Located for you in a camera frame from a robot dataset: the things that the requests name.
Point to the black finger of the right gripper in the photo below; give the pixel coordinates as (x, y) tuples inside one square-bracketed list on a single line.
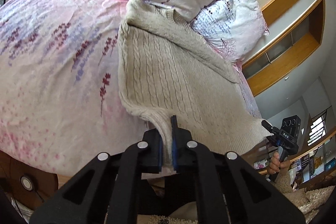
[(267, 125)]

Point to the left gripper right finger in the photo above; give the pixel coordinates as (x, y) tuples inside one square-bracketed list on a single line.
[(228, 189)]

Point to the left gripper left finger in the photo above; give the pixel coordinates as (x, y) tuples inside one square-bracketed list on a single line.
[(107, 189)]

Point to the beige cable knit sweater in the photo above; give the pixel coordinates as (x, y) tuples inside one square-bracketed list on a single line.
[(166, 69)]

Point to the beige fleece sleeve forearm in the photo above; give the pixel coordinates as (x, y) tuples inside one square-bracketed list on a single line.
[(284, 180)]

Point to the right hand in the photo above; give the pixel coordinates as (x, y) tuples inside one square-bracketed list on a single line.
[(275, 166)]

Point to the wooden display shelf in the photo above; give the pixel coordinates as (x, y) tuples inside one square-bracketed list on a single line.
[(315, 168)]

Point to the round white device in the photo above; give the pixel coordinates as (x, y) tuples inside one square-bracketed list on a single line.
[(27, 183)]

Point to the pink floral bed sheet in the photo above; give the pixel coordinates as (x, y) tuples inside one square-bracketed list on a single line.
[(60, 101)]

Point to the white lavender print pillow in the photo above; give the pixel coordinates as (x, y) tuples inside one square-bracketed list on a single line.
[(231, 28)]

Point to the wooden wall shelf unit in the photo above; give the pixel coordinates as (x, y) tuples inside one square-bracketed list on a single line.
[(291, 47)]

